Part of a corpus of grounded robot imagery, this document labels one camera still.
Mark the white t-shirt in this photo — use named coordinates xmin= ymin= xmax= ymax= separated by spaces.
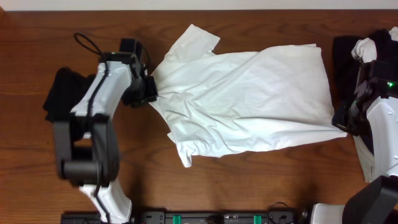
xmin=152 ymin=25 xmax=345 ymax=167

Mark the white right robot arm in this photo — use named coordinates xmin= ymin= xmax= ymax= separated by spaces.
xmin=310 ymin=60 xmax=397 ymax=224

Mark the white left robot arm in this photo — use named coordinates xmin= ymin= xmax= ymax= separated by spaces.
xmin=53 ymin=52 xmax=157 ymax=223

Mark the black garment pile right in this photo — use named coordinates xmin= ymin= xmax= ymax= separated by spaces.
xmin=333 ymin=35 xmax=397 ymax=102

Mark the white garment in pile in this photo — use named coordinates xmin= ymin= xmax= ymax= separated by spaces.
xmin=351 ymin=27 xmax=397 ymax=63

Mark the folded black garment left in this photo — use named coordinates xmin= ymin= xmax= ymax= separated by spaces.
xmin=43 ymin=67 xmax=95 ymax=122

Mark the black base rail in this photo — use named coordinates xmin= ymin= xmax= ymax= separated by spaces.
xmin=59 ymin=208 xmax=311 ymax=224

